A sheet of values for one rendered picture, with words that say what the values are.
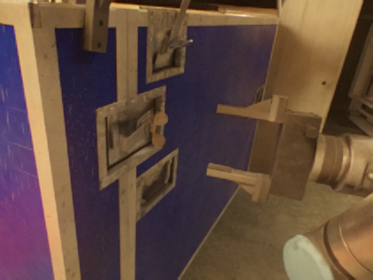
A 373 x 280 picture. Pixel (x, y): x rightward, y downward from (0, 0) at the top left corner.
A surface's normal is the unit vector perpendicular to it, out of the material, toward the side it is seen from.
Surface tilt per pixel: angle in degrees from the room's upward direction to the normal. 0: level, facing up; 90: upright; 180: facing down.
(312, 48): 90
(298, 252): 94
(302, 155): 78
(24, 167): 90
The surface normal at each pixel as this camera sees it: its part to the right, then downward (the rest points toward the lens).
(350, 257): -0.83, 0.24
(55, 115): 0.88, 0.26
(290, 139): -0.22, 0.20
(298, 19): -0.10, 0.41
